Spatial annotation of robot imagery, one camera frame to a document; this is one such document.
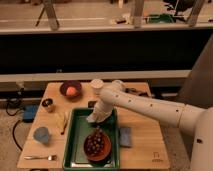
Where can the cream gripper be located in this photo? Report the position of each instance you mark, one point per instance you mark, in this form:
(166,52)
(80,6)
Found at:
(99,115)

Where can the white towel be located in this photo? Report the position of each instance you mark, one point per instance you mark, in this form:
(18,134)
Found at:
(92,119)

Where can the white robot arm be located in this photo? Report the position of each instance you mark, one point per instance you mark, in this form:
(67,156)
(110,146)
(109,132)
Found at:
(190,119)

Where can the white paper cup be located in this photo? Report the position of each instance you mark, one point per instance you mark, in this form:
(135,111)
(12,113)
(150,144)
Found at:
(96,85)

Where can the blue translucent cup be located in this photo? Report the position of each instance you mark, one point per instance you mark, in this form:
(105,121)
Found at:
(42,135)

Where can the black rectangular box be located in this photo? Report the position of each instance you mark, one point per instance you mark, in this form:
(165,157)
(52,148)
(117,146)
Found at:
(91,104)

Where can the green plastic tray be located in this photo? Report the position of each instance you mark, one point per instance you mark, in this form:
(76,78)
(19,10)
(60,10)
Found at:
(74,156)

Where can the dark grape bunch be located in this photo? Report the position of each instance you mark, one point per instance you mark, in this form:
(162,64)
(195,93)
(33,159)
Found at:
(95,143)

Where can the blue sponge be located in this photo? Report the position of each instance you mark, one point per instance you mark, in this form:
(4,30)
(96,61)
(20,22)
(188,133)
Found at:
(125,137)

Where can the orange peach fruit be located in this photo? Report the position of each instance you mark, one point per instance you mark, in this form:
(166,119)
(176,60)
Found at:
(71,91)

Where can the orange bowl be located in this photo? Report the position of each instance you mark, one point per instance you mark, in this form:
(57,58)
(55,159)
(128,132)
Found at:
(104,153)

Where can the small can with dark lid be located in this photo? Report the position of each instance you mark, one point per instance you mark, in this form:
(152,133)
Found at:
(48,105)

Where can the silver fork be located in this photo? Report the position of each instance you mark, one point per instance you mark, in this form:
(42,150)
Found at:
(49,158)

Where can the blue power box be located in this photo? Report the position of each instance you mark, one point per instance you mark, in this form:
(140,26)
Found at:
(29,113)

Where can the black handled tool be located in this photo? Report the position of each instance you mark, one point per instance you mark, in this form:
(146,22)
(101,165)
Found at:
(135,92)

